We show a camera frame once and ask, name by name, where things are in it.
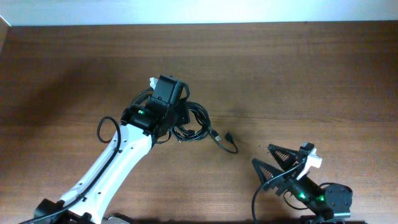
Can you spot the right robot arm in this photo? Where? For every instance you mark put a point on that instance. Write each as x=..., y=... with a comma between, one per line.
x=330, y=202

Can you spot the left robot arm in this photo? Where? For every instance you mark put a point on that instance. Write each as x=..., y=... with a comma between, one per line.
x=142, y=124

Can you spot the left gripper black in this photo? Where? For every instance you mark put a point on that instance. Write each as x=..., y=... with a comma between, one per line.
x=183, y=117

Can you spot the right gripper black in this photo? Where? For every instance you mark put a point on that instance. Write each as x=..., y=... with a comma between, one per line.
x=288, y=178

